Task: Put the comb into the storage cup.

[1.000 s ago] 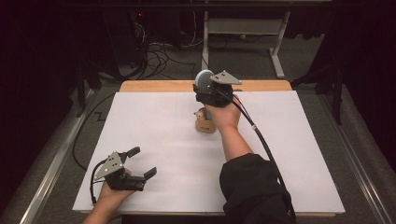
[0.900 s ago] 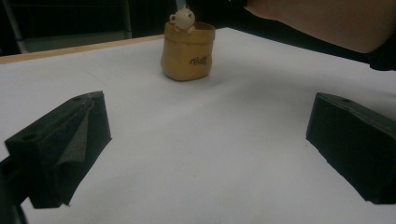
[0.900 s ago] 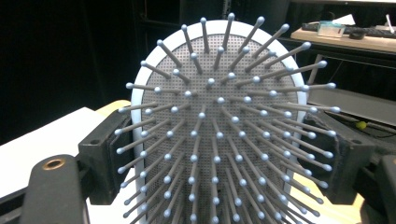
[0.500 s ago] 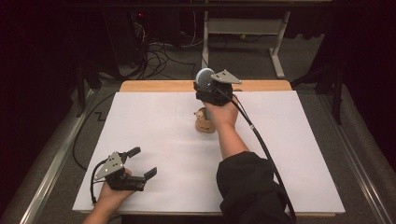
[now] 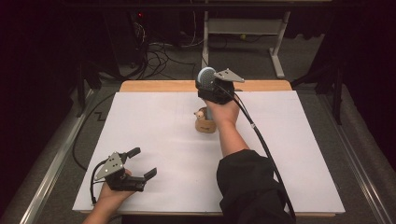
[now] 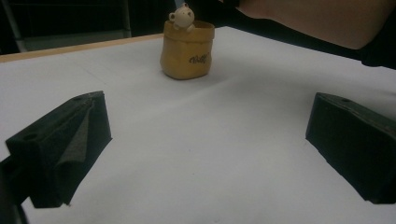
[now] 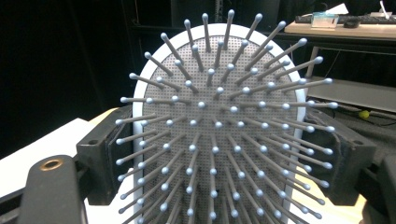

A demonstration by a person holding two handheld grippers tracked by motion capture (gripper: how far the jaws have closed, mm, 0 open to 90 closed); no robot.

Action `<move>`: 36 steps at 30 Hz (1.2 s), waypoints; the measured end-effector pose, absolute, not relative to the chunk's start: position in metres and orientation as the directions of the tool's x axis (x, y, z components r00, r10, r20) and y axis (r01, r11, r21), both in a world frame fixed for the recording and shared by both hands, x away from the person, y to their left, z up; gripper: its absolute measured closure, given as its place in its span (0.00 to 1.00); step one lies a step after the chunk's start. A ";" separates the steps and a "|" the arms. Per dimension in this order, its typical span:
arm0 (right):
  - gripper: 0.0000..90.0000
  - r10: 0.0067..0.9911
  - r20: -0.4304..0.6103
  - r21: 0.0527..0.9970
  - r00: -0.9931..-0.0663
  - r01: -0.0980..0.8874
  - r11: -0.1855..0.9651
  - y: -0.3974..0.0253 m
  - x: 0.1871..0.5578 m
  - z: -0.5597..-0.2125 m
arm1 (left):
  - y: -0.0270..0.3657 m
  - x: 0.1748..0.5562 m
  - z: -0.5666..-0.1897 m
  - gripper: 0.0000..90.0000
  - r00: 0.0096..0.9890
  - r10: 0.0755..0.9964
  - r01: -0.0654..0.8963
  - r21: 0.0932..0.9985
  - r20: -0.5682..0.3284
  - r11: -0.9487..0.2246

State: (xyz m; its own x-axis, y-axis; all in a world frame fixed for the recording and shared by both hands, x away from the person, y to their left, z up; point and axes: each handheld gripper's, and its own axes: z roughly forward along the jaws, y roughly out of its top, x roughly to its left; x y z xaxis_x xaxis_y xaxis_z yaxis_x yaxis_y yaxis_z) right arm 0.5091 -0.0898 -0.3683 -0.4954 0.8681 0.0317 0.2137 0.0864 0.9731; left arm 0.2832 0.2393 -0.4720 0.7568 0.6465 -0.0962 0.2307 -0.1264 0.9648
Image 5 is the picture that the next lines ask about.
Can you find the person's left hand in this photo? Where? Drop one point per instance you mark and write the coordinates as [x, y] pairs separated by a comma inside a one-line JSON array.
[[113, 196]]

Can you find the light blue hairbrush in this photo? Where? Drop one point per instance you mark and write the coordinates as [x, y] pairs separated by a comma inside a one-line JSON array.
[[206, 77]]

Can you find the white board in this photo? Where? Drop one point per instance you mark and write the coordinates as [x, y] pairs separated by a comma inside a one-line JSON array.
[[155, 140]]

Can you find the wooden table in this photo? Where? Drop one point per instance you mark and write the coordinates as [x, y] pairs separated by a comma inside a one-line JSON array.
[[155, 85]]

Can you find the white metal desk frame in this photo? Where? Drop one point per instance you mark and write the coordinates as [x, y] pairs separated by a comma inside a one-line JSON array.
[[243, 26]]

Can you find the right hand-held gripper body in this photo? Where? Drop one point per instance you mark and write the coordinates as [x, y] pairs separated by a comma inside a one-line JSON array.
[[221, 88]]

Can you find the small yellow-green object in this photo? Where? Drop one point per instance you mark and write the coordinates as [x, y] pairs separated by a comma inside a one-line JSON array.
[[243, 36]]

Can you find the metal floor rail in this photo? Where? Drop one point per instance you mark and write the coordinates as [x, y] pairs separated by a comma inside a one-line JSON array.
[[358, 174], [53, 168]]

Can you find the person's right hand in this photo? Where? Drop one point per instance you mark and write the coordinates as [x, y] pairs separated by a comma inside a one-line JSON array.
[[224, 113]]

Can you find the black computer tower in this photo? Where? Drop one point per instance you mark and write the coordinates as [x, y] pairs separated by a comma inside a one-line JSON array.
[[124, 37]]

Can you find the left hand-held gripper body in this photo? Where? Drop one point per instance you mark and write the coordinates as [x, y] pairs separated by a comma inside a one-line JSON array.
[[112, 166]]

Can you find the wooden holder cup with figurine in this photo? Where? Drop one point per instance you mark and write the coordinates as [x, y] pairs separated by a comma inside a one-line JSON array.
[[204, 126]]

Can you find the black stand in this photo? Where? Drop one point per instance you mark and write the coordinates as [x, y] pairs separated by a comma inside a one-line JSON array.
[[85, 81], [333, 84]]

